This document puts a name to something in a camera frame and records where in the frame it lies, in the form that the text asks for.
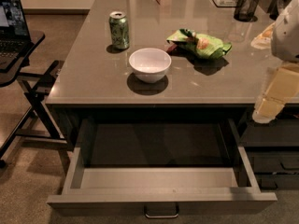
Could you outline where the grey top drawer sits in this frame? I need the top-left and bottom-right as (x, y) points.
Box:
(48, 119), (277, 218)

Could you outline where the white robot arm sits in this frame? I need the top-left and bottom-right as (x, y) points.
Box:
(252, 0), (299, 124)

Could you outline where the right grey drawer stack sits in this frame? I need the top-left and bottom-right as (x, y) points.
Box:
(237, 105), (299, 189)

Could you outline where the green chip bag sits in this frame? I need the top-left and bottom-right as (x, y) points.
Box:
(167, 29), (232, 60)

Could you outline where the black mesh cup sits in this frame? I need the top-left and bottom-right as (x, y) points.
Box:
(234, 0), (260, 21)

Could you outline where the white bowl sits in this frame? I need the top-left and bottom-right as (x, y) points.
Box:
(129, 48), (172, 83)

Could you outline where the grey counter cabinet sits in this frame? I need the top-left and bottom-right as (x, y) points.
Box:
(45, 0), (299, 151)

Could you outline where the green soda can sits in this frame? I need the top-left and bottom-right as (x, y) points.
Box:
(109, 11), (130, 49)

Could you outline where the black laptop stand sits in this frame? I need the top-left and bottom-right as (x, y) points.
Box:
(0, 30), (64, 168)

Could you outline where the black laptop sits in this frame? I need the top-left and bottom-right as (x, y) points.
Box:
(0, 0), (33, 73)

